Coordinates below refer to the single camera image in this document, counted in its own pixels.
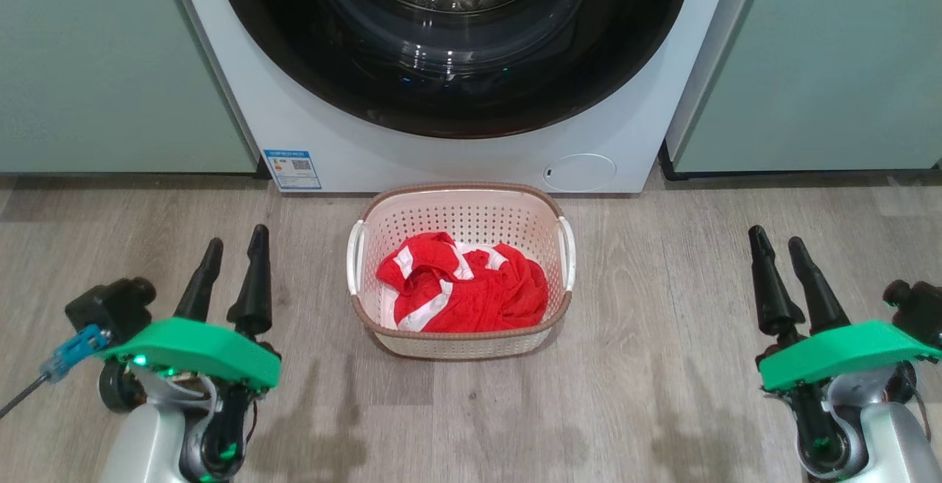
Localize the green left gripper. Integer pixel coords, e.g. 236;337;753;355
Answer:
99;224;282;394

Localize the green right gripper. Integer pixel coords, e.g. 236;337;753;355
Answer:
748;225;942;393

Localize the dark washing machine door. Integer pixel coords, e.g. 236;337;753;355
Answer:
212;0;693;139

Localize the white front-load washing machine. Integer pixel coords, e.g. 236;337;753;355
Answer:
171;0;739;195

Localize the blue energy label sticker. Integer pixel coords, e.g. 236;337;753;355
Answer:
263;149;323;191

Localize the pale green cabinet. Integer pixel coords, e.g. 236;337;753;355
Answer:
0;0;260;174
662;0;942;174

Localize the round white filter cover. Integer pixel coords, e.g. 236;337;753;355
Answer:
542;153;617;193

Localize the cream basket with brown rim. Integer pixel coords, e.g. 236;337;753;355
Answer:
347;182;577;360

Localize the blue-plug left camera cable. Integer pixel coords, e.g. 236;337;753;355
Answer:
0;325;110;419

